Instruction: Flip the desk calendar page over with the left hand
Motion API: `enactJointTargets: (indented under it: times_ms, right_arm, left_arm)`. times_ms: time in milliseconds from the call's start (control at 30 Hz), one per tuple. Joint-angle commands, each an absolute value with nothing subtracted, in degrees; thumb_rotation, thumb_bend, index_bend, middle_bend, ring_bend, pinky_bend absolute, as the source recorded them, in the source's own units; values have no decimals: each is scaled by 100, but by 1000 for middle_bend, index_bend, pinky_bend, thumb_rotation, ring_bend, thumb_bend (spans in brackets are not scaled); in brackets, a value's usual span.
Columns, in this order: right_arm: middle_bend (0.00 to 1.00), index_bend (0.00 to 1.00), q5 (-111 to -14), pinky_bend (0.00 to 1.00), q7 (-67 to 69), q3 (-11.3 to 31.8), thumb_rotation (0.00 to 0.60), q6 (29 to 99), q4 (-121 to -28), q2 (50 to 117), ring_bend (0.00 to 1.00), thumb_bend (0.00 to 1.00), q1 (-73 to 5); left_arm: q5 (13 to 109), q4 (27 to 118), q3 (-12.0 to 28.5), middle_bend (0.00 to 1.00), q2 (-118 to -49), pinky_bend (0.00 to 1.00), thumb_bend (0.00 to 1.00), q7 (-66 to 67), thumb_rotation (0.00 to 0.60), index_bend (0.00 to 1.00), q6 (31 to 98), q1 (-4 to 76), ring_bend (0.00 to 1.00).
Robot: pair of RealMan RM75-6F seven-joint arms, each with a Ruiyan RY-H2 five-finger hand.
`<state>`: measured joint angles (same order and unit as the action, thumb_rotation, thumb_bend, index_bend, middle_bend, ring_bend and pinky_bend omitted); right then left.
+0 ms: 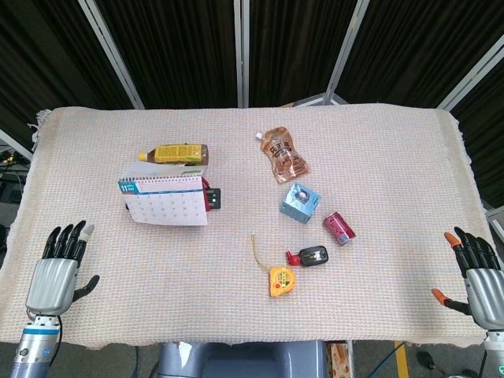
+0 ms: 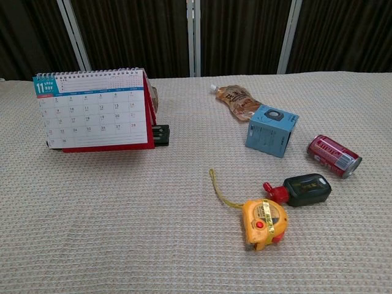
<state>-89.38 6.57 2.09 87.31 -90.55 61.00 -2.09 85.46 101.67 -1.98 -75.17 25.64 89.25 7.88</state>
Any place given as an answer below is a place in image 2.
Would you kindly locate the yellow tape measure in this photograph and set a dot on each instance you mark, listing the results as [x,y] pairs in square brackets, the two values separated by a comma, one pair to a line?
[263,225]

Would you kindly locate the red desk calendar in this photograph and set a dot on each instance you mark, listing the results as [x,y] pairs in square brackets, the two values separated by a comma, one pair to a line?
[92,110]

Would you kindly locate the grey metal partition post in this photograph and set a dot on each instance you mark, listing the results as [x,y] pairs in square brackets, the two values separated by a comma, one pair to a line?
[289,35]
[75,33]
[193,36]

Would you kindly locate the brown spouted drink pouch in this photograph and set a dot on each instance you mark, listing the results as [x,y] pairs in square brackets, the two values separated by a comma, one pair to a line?
[235,99]

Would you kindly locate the light blue cardboard box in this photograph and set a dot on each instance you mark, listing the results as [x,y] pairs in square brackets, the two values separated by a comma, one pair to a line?
[269,131]

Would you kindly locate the black plastic block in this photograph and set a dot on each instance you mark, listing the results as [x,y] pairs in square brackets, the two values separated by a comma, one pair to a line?
[162,134]

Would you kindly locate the black bottle with red cap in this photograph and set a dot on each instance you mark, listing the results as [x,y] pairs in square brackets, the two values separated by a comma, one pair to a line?
[306,190]

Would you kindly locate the beige woven tablecloth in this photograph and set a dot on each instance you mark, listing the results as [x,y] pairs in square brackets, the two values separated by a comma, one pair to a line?
[153,214]

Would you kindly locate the brown stone-like lump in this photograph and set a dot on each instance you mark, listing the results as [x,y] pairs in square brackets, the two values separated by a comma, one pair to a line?
[153,96]

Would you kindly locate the red drink can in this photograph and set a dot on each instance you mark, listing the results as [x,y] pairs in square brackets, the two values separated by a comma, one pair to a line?
[332,154]

